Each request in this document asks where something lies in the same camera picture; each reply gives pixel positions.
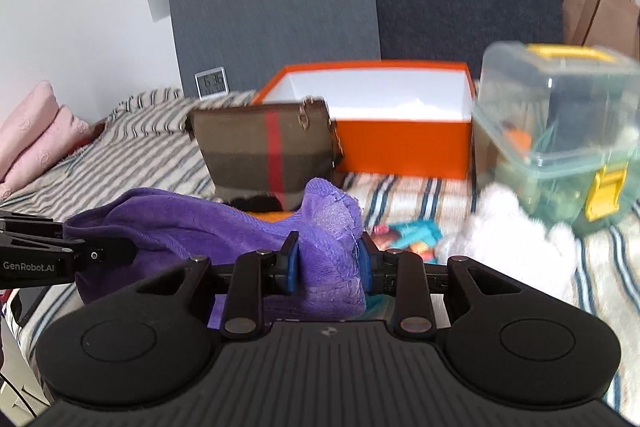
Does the pink pillow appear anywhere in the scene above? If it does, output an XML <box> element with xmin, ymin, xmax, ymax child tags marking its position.
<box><xmin>0</xmin><ymin>81</ymin><xmax>98</xmax><ymax>202</ymax></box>

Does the white digital clock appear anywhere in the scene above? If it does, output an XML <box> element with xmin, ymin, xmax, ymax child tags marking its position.
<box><xmin>194</xmin><ymin>67</ymin><xmax>228</xmax><ymax>100</ymax></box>

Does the brown plaid zipper pouch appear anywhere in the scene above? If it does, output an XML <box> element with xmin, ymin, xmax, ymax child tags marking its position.
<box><xmin>186</xmin><ymin>97</ymin><xmax>346</xmax><ymax>208</ymax></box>

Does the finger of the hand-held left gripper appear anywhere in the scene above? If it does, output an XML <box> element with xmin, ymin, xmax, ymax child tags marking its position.
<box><xmin>0</xmin><ymin>210</ymin><xmax>137</xmax><ymax>269</ymax></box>

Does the striped blanket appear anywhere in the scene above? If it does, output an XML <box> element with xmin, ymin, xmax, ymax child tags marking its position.
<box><xmin>0</xmin><ymin>88</ymin><xmax>640</xmax><ymax>423</ymax></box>

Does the orange cardboard box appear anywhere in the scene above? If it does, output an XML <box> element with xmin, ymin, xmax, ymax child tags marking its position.
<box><xmin>250</xmin><ymin>61</ymin><xmax>475</xmax><ymax>180</ymax></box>

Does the purple fleece cloth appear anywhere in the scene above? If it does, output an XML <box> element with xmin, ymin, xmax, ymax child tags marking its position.
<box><xmin>64</xmin><ymin>178</ymin><xmax>368</xmax><ymax>323</ymax></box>

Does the clear storage box yellow latch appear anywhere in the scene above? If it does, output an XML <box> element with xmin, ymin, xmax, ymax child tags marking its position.
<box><xmin>472</xmin><ymin>41</ymin><xmax>640</xmax><ymax>235</ymax></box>

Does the white plush toy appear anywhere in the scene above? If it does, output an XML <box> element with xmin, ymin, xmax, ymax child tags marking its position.
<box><xmin>462</xmin><ymin>182</ymin><xmax>581</xmax><ymax>303</ymax></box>

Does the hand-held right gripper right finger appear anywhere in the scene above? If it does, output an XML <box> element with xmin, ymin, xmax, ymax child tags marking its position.
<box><xmin>356</xmin><ymin>232</ymin><xmax>523</xmax><ymax>338</ymax></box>

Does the teal printed packet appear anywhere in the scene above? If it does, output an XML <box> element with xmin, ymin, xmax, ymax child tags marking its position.
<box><xmin>372</xmin><ymin>219</ymin><xmax>443</xmax><ymax>265</ymax></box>

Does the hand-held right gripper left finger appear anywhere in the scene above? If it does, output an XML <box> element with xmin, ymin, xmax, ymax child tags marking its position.
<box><xmin>135</xmin><ymin>232</ymin><xmax>300</xmax><ymax>340</ymax></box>

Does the brown paper bag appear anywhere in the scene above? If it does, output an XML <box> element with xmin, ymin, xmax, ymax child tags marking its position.
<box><xmin>562</xmin><ymin>0</ymin><xmax>640</xmax><ymax>58</ymax></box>

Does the black fuzzy scrunchie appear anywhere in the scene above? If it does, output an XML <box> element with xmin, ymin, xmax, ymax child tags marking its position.
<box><xmin>235</xmin><ymin>193</ymin><xmax>283</xmax><ymax>212</ymax></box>

